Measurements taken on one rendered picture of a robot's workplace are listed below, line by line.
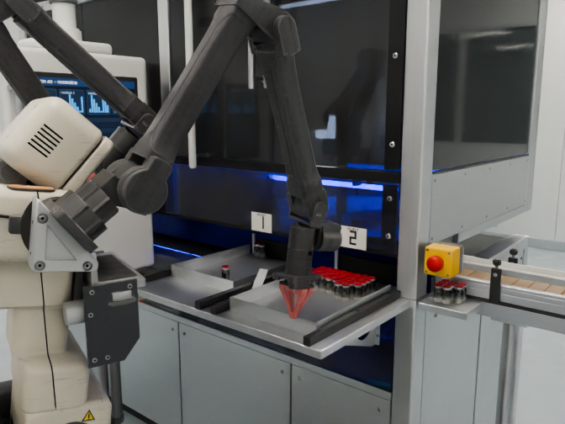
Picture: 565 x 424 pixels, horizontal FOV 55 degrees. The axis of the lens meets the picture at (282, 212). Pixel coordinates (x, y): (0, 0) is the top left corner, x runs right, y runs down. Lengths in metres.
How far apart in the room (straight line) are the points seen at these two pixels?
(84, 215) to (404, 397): 1.02
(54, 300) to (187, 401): 1.22
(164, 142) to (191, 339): 1.27
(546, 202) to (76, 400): 5.40
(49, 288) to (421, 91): 0.94
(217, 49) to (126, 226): 1.11
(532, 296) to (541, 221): 4.66
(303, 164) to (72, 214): 0.47
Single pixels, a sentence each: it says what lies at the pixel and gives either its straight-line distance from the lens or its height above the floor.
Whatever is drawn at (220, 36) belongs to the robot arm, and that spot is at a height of 1.49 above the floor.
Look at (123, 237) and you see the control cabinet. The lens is 1.97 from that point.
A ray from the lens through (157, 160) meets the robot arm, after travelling 0.91.
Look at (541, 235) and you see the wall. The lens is 6.14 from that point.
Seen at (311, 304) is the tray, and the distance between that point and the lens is 1.39.
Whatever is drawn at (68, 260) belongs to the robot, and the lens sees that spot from 0.93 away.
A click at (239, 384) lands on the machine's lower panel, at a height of 0.43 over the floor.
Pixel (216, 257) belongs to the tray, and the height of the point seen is 0.90.
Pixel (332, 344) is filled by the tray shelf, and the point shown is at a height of 0.88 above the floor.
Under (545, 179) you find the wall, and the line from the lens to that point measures 6.05.
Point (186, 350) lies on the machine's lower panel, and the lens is 2.15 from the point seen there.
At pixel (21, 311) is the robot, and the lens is 1.13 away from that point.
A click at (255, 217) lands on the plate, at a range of 1.72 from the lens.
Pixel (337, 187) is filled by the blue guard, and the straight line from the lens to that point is 1.52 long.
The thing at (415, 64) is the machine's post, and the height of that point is 1.48.
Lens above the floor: 1.36
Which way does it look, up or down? 10 degrees down
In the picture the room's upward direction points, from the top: straight up
